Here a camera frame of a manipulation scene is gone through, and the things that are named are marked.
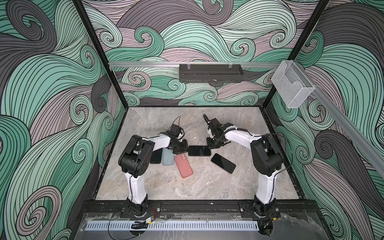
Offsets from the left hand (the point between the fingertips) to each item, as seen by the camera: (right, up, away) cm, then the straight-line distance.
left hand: (189, 149), depth 95 cm
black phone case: (+6, -1, 0) cm, 6 cm away
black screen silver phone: (+7, -1, 0) cm, 7 cm away
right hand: (+14, +2, 0) cm, 14 cm away
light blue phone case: (-14, -4, -3) cm, 14 cm away
